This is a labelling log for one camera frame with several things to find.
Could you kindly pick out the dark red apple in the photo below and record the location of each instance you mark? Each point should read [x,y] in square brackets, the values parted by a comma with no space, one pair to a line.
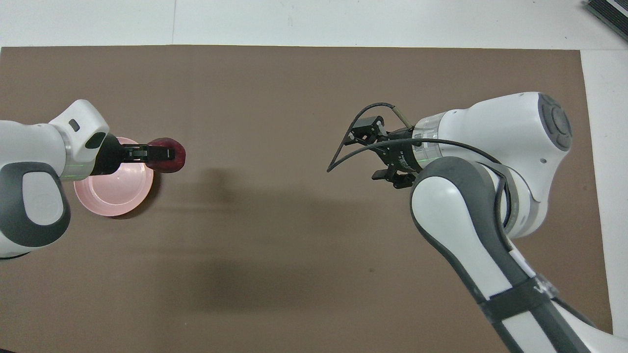
[180,157]

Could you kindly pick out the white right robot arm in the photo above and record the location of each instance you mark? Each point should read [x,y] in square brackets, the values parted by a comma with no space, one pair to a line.
[500,127]

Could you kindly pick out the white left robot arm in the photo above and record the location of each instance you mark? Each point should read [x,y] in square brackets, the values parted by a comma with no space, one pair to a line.
[29,147]

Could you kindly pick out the brown table mat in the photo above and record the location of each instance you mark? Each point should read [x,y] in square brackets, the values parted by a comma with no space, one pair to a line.
[274,98]

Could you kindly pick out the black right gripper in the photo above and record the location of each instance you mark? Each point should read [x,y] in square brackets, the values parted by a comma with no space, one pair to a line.
[402,149]

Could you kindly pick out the pink plate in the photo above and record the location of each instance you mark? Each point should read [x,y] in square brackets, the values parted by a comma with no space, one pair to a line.
[117,196]

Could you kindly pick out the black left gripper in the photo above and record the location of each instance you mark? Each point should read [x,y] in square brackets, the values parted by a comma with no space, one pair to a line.
[105,156]

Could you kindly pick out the dark grey ribbed device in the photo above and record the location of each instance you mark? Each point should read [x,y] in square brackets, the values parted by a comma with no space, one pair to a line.
[611,11]

